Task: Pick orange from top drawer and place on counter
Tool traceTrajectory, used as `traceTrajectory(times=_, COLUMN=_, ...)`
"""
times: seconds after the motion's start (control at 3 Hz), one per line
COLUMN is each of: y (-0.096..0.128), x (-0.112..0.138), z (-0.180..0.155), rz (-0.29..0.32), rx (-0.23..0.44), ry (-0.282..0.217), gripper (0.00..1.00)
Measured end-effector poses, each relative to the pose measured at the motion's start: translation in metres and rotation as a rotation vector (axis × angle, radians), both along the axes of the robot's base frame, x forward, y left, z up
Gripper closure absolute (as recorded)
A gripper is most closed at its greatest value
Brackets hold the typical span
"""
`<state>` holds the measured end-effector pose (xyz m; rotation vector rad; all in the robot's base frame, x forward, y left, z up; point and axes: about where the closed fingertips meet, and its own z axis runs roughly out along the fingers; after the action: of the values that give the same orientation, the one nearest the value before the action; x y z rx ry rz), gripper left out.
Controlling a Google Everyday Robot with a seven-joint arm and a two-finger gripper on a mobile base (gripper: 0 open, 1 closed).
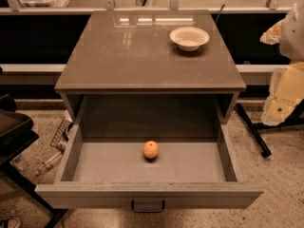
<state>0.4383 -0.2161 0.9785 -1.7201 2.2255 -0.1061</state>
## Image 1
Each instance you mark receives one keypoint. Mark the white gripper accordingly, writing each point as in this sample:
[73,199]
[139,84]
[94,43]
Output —
[293,37]

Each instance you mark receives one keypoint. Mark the orange fruit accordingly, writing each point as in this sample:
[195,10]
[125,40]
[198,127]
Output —
[150,150]

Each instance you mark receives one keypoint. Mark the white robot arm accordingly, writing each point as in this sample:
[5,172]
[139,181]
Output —
[291,43]

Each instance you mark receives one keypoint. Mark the grey cabinet with counter top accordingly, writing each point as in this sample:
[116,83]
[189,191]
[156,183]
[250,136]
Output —
[130,51]

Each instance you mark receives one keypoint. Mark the open grey top drawer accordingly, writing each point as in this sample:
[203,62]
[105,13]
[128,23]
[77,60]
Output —
[104,167]

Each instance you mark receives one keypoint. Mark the white paper bowl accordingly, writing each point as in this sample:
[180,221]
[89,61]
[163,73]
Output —
[189,38]

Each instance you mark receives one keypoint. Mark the black metal stand leg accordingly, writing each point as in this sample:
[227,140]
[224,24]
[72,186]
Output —
[265,151]

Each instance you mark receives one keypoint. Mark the metal shelf railing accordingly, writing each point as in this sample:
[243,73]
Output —
[152,3]

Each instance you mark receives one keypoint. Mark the clear plastic bottle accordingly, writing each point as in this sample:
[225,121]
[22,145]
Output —
[49,164]

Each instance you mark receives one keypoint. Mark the black chair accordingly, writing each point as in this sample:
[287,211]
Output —
[16,135]

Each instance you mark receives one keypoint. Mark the sneaker shoe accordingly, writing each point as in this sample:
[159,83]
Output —
[10,223]

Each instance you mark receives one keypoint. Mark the black drawer handle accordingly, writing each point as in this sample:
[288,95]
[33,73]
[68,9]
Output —
[147,207]

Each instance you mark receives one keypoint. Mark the wire mesh basket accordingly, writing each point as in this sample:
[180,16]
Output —
[61,135]

